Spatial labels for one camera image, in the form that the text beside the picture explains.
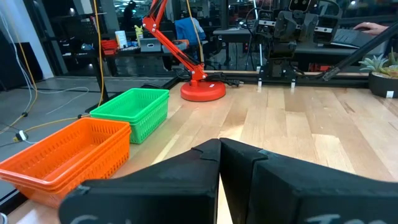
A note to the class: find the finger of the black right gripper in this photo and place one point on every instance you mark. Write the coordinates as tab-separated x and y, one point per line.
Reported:
309	27
284	25

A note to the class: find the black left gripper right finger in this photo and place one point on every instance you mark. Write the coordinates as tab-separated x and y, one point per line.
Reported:
311	193

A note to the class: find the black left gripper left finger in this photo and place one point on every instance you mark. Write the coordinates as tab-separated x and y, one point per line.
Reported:
155	186

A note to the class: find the orange slotted plastic basket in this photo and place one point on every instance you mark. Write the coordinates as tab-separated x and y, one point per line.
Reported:
127	134
56	155
102	171

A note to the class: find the green slotted plastic basket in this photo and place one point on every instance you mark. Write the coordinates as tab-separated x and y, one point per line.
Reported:
130	104
149	128

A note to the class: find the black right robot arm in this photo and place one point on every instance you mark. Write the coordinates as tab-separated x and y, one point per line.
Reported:
281	53

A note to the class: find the black laptop keyboard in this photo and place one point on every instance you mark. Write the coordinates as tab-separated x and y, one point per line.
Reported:
348	37

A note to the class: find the person's hand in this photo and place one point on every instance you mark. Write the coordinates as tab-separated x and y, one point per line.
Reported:
371	28

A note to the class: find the dark grey desk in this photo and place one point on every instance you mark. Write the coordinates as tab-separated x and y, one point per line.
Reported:
236	32

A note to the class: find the succulent plant in black pot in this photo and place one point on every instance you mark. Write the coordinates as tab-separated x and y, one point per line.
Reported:
382	85

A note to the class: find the black power strip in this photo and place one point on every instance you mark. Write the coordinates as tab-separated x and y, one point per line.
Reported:
225	79

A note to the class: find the blue jacket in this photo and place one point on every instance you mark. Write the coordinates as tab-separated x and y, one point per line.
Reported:
188	31

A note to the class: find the red desk lamp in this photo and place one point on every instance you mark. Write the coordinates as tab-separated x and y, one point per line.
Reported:
202	91

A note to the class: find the grey storage box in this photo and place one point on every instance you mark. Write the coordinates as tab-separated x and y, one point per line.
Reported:
150	44

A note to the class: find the white black floor plug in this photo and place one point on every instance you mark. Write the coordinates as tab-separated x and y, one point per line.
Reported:
21	135

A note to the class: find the yellow green bottle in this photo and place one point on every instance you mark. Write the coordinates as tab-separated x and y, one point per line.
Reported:
139	33

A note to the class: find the red container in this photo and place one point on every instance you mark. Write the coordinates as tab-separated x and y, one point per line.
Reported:
109	47

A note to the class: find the white carton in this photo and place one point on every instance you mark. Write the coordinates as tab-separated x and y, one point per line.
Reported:
121	39

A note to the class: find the person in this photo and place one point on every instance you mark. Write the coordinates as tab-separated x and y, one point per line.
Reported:
130	15

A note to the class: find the grey plastic bin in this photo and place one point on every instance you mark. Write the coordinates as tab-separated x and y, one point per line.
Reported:
3	219

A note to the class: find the black floor box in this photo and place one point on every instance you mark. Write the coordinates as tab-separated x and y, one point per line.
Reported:
18	65

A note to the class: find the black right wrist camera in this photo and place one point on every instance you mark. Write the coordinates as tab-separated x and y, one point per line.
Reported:
300	4

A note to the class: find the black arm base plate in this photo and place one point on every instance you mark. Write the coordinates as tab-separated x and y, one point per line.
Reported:
276	74

